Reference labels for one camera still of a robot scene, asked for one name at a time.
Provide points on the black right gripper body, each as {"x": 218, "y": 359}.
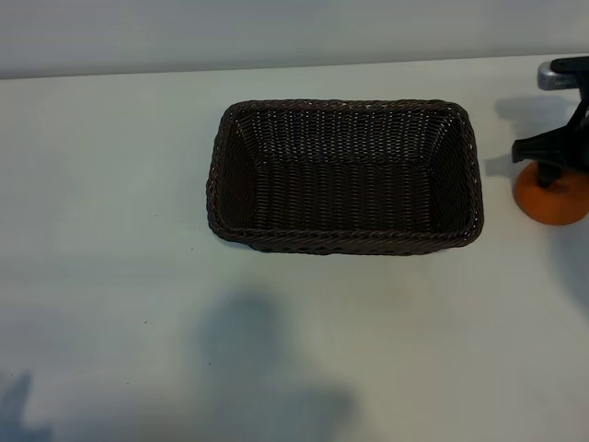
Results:
{"x": 580, "y": 143}

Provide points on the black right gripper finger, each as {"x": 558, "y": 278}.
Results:
{"x": 543, "y": 147}
{"x": 548, "y": 174}

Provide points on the orange fruit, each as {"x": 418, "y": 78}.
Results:
{"x": 552, "y": 205}

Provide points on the dark brown wicker basket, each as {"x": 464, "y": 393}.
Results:
{"x": 345, "y": 198}

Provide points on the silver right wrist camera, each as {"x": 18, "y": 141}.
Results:
{"x": 552, "y": 80}

